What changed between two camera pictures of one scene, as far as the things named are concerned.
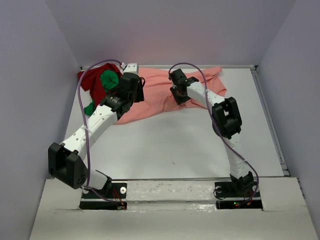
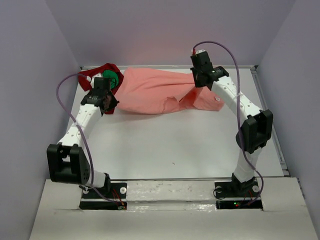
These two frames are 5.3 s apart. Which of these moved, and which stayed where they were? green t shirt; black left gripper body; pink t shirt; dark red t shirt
Moved: black left gripper body; pink t shirt
Stayed: dark red t shirt; green t shirt
